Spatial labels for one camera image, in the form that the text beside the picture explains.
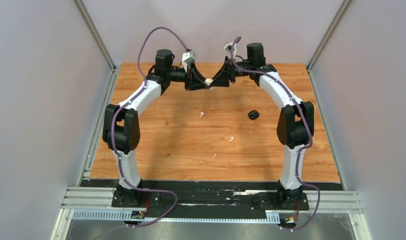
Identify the white earbud charging case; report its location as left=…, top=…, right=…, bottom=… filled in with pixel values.
left=204, top=78, right=214, bottom=86

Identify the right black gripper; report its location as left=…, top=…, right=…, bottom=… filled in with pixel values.
left=211, top=56, right=253, bottom=87

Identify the right aluminium corner post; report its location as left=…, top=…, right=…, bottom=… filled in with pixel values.
left=306, top=0, right=354, bottom=73

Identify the slotted cable duct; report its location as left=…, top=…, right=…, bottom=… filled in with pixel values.
left=72, top=209, right=281, bottom=223

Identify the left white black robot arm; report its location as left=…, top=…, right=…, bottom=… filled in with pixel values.
left=102, top=49, right=215, bottom=207

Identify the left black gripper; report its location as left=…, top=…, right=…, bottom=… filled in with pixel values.
left=167, top=61, right=210, bottom=92

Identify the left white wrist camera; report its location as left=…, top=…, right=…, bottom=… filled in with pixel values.
left=181, top=49, right=196, bottom=72

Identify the aluminium corner post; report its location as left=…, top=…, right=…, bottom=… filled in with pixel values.
left=73, top=0, right=117, bottom=72
left=306, top=0, right=354, bottom=73

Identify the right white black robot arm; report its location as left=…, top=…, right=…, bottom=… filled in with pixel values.
left=203, top=42, right=315, bottom=209

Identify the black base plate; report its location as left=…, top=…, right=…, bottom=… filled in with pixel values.
left=79, top=179, right=344, bottom=220

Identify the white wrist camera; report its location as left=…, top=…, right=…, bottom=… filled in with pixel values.
left=181, top=49, right=196, bottom=72
left=223, top=42, right=237, bottom=58

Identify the black earbud charging case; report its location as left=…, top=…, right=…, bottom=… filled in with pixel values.
left=247, top=110, right=260, bottom=120

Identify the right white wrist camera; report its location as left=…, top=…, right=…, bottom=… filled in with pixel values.
left=223, top=42, right=237, bottom=58

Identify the aluminium frame rail front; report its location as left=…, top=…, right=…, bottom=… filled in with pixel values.
left=62, top=187, right=363, bottom=214

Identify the left aluminium corner post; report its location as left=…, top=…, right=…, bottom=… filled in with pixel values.
left=73, top=0, right=117, bottom=72

